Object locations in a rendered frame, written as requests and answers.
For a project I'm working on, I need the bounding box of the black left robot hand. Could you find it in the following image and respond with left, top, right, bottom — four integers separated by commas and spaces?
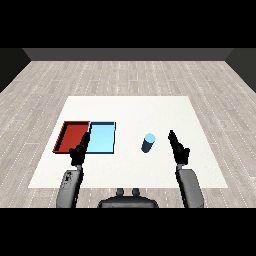
68, 131, 91, 167

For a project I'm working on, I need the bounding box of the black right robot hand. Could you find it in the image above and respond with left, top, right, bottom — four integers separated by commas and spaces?
167, 129, 191, 166

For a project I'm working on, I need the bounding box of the red shallow open box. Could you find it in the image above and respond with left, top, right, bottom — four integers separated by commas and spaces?
52, 120, 91, 155

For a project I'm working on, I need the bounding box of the light blue shallow open box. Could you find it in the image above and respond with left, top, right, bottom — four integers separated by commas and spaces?
84, 121, 117, 155

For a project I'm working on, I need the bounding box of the small blue can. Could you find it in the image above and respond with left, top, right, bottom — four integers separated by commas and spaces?
140, 132, 157, 154

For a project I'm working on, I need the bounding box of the dark grey robot body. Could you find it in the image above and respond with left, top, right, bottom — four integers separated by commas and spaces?
97, 188, 159, 209

